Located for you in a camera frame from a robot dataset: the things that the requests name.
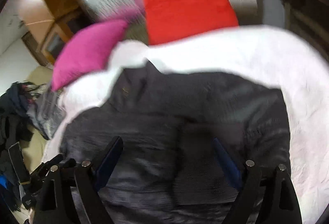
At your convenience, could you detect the white bed blanket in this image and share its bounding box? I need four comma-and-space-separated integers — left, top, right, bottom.
43, 26, 328, 223

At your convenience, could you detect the pile of dark clothes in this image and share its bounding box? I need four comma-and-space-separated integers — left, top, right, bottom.
1, 82, 46, 211

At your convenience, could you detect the magenta pillow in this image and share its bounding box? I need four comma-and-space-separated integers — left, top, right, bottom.
51, 19, 128, 91

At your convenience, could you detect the grey garment bag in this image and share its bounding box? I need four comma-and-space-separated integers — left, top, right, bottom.
27, 82, 66, 140

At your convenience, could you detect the red pillow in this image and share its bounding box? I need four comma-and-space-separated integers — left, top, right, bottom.
143, 0, 239, 45

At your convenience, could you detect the wooden cabinet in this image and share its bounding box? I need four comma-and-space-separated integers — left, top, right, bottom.
22, 9, 93, 66

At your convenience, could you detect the black quilted jacket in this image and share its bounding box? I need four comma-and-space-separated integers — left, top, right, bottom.
60, 63, 291, 223

